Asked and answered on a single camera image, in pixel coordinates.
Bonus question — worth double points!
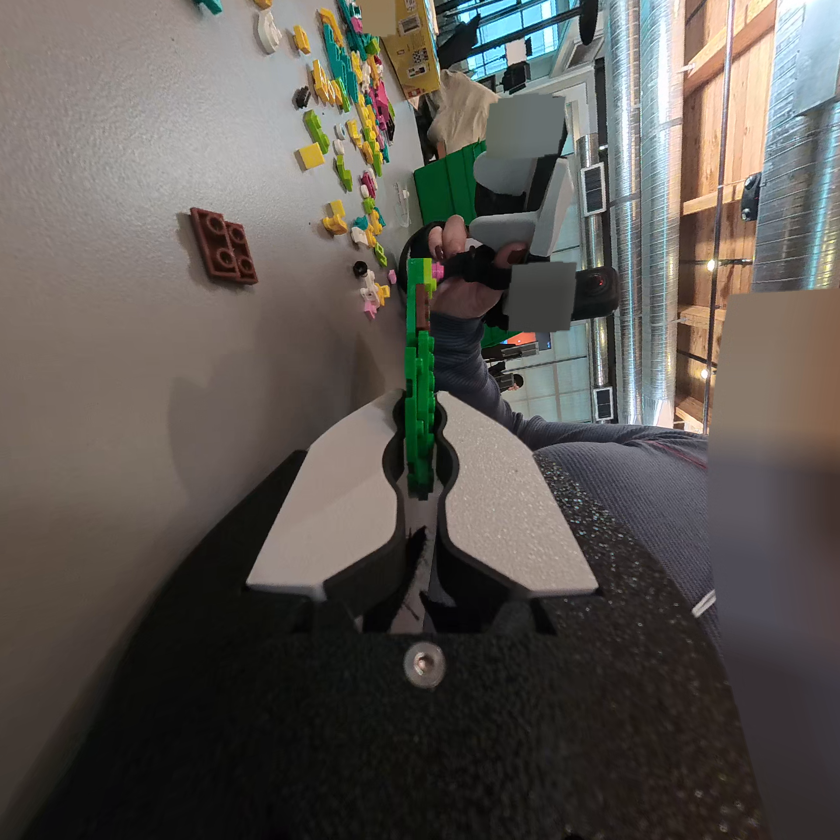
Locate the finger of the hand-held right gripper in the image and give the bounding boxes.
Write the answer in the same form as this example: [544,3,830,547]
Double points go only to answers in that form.
[472,156,550,198]
[529,157,576,261]

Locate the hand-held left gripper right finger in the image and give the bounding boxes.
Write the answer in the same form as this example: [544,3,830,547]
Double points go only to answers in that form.
[436,390,601,599]

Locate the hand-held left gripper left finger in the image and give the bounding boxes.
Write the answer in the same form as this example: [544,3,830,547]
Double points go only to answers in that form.
[245,388,422,603]

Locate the green lego baseplate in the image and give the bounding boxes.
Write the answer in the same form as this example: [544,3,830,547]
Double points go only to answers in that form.
[403,258,439,500]

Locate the scattered small lego pieces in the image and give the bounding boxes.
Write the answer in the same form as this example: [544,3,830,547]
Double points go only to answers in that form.
[255,0,400,320]

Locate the brown lego plate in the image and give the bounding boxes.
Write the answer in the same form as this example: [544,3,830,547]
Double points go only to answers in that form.
[189,207,259,285]

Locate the person's right hand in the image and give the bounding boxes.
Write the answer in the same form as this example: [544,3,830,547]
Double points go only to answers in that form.
[427,218,530,322]

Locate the green plastic bin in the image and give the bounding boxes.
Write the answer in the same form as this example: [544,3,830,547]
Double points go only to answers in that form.
[412,140,492,228]

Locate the beige cloth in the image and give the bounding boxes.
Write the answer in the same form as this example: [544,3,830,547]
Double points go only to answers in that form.
[425,67,501,161]

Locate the display screen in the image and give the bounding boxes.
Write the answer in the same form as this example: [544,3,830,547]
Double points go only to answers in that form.
[482,330,553,362]

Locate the yellow cardboard box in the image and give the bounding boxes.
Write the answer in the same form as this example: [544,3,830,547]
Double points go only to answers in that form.
[379,0,442,101]

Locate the narrow silver duct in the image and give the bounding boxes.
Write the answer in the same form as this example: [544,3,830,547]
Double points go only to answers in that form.
[605,0,642,427]

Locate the wide silver duct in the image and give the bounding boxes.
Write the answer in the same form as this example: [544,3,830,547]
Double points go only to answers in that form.
[638,0,686,427]

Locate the large silver duct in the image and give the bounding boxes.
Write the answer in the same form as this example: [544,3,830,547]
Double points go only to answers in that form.
[753,0,840,293]

